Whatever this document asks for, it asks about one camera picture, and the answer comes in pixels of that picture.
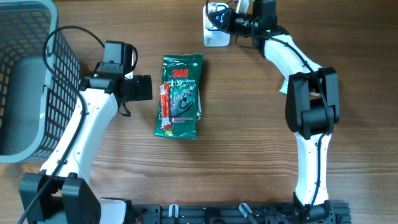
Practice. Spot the teal tissue pack wrapper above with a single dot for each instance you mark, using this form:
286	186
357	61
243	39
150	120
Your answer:
284	87

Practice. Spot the red stick packet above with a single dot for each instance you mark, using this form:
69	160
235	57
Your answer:
165	106

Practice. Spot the grey plastic basket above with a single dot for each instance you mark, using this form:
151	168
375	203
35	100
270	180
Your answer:
38	76

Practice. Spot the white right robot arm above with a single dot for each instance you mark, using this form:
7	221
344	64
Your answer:
312	104

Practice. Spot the green 3M gloves pack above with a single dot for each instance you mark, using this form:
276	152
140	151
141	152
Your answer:
183	74

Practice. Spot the red tissue packet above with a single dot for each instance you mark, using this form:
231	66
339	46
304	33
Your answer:
213	6

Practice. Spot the white barcode scanner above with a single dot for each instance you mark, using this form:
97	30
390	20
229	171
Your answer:
214	38

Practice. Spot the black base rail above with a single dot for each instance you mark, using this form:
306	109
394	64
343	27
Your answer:
333	213

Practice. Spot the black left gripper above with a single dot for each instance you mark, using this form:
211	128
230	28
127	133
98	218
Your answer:
143	88

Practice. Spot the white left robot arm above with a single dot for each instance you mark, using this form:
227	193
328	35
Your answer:
60	192

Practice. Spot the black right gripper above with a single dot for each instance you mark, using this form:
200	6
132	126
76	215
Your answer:
229	18

